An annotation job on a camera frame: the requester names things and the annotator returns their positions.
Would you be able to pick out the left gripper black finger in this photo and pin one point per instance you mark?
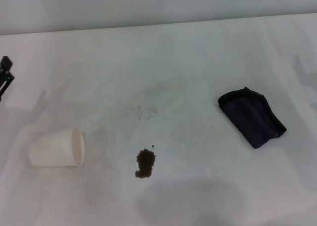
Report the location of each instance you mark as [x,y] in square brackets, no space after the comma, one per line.
[7,80]
[6,62]

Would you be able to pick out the white paper cup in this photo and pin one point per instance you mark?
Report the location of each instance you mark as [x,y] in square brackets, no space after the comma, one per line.
[54,149]

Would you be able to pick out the purple rag with black trim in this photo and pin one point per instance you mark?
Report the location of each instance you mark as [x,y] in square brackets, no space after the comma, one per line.
[252,117]

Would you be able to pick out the black water stain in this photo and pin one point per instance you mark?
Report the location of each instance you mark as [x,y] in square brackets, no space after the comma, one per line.
[144,161]

